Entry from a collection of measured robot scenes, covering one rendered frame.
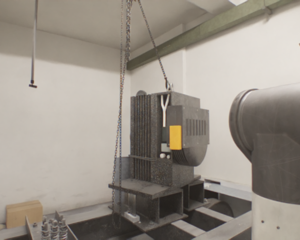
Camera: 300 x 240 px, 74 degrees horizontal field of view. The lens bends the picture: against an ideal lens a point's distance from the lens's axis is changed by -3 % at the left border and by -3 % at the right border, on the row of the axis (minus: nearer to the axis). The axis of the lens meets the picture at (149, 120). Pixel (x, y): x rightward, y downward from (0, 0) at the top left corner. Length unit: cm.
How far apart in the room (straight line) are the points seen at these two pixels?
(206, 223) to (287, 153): 159
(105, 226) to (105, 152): 218
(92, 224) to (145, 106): 102
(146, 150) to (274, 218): 147
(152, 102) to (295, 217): 146
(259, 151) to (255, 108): 5
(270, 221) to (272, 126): 11
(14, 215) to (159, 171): 224
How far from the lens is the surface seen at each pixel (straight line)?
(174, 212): 174
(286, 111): 26
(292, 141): 26
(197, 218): 187
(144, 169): 173
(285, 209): 28
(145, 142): 171
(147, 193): 142
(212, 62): 283
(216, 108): 268
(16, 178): 358
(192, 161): 155
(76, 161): 370
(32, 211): 336
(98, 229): 186
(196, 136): 158
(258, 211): 30
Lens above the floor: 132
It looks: 3 degrees up
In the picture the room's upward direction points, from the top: straight up
